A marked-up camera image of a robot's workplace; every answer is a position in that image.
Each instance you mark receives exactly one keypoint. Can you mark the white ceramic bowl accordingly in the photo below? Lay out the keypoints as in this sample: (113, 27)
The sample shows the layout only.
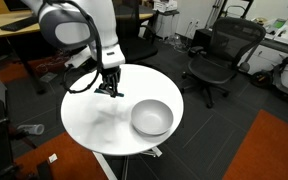
(152, 116)

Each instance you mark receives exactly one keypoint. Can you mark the black fabric office chair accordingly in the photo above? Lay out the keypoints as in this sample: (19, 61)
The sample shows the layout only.
(137, 46)

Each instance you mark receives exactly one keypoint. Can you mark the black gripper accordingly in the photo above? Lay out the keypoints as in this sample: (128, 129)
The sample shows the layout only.
(111, 76)

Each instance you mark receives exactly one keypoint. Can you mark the clear plastic bottle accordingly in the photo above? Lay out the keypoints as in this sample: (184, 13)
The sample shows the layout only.
(32, 129)

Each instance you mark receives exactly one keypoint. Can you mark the wooden top desk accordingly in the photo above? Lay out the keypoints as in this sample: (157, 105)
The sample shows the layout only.
(10, 21)

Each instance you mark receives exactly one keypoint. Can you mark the white table base legs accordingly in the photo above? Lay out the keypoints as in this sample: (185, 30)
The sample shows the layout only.
(104, 166)

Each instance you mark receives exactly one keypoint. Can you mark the white cabinet desk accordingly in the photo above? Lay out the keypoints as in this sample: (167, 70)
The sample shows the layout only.
(284, 43)

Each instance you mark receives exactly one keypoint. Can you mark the black mesh office chair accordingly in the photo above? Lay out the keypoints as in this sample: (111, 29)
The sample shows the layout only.
(217, 63)

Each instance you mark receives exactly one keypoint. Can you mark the small white paper scrap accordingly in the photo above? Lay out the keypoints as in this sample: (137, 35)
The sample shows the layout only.
(52, 158)

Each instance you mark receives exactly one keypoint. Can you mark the black stand leg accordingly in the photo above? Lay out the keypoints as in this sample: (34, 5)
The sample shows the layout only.
(44, 171)

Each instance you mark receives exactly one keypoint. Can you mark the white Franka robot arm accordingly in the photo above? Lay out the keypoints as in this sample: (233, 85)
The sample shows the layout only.
(100, 20)

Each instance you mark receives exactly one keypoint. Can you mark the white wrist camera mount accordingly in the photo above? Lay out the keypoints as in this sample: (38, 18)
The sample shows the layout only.
(79, 58)

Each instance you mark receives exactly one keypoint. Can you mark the black box on floor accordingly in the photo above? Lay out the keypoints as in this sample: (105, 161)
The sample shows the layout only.
(202, 38)

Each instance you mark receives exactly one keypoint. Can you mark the black kick scooter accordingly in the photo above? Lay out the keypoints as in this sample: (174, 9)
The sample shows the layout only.
(267, 78)

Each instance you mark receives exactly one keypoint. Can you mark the white small cabinet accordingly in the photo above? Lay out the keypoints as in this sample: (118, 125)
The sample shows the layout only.
(166, 23)

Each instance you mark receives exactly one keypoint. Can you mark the teal capped marker pen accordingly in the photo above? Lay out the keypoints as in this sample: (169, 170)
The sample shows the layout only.
(120, 95)

